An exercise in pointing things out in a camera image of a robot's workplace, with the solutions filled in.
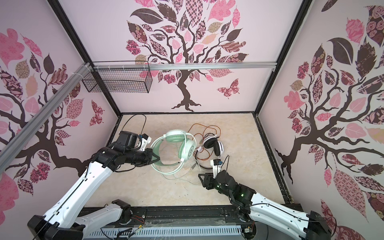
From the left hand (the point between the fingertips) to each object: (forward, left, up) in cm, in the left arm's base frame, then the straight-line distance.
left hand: (158, 161), depth 71 cm
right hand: (-3, -21, -10) cm, 23 cm away
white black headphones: (+21, -29, -13) cm, 38 cm away
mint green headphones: (+2, -14, +12) cm, 19 cm away
